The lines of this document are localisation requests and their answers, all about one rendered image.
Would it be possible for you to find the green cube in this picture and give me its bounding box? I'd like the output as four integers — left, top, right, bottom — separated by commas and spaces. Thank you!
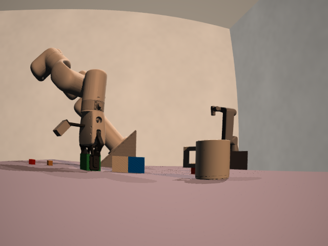
80, 153, 101, 171

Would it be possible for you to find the brown mug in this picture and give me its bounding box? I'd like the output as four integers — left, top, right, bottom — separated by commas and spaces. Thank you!
183, 140, 230, 180

